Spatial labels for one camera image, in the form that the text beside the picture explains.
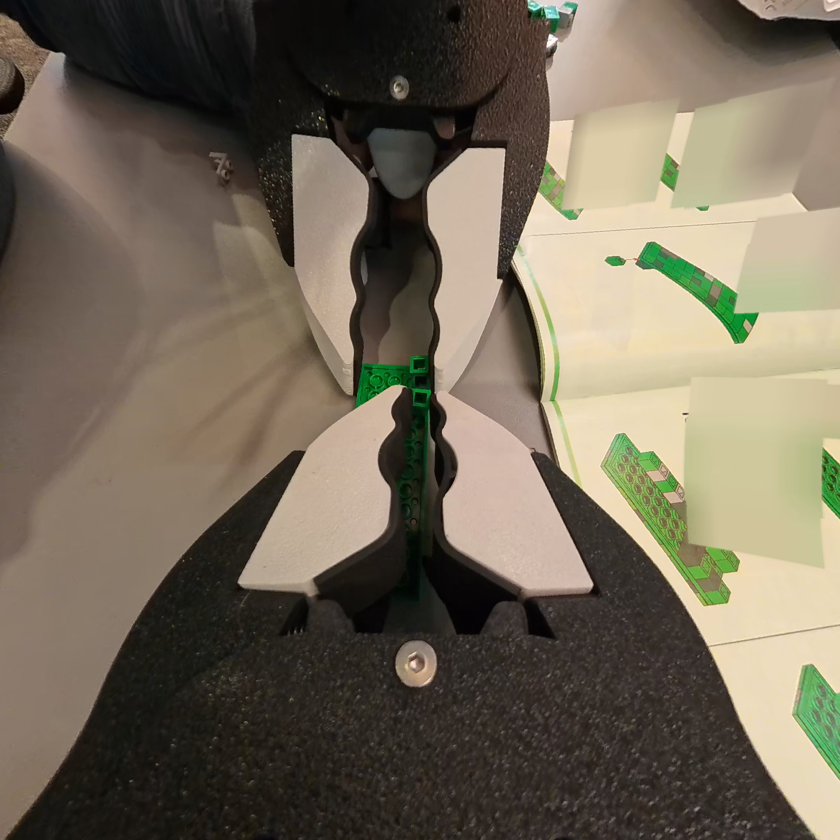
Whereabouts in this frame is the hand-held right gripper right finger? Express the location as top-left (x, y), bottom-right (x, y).
top-left (428, 390), bottom-right (595, 618)

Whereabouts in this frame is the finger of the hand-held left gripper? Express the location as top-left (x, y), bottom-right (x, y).
top-left (425, 146), bottom-right (511, 389)
top-left (290, 133), bottom-right (376, 399)

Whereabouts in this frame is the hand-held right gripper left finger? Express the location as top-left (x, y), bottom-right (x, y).
top-left (238, 386), bottom-right (409, 618)

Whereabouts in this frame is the green building brick plate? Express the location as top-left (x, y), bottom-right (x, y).
top-left (356, 354), bottom-right (439, 601)

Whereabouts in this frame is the building instruction booklet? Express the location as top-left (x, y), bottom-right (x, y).
top-left (515, 112), bottom-right (840, 840)

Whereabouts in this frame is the dark ribbed cloth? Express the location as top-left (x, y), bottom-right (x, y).
top-left (23, 0), bottom-right (257, 114)

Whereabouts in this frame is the black round knob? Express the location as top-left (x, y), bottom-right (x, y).
top-left (0, 59), bottom-right (26, 116)

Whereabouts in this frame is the white printed paper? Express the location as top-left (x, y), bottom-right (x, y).
top-left (755, 0), bottom-right (840, 21)

